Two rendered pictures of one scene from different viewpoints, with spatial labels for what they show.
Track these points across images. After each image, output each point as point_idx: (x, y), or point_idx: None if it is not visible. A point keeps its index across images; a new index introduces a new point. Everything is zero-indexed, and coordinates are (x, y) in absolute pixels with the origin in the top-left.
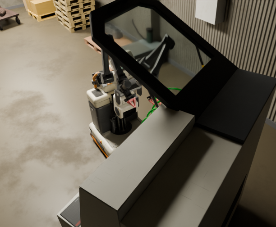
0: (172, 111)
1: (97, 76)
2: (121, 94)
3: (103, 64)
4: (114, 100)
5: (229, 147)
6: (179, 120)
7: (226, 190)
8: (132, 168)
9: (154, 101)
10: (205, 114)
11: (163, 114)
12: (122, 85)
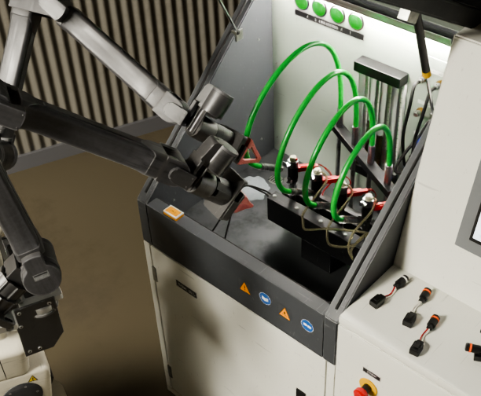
0: None
1: None
2: (60, 290)
3: (12, 222)
4: (0, 368)
5: None
6: None
7: None
8: None
9: (426, 53)
10: (469, 0)
11: None
12: (213, 169)
